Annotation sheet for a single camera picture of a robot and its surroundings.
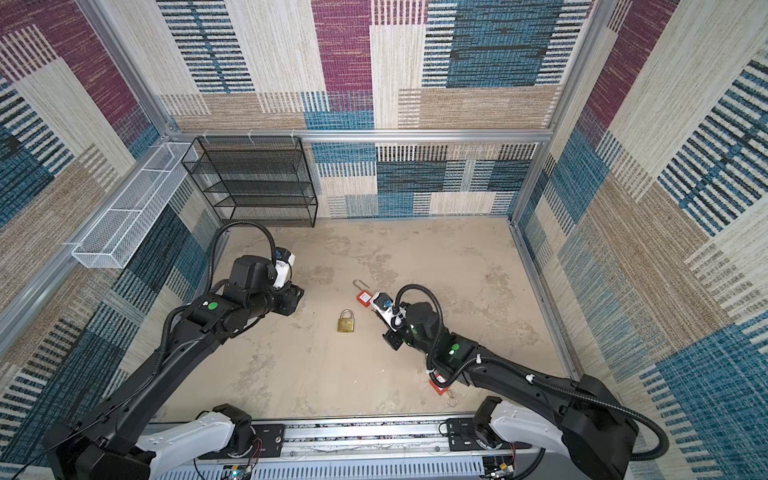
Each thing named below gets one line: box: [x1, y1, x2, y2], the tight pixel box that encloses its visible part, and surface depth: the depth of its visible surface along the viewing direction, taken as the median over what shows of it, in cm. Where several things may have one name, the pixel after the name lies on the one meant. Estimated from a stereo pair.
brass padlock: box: [337, 308, 355, 333], surface depth 94 cm
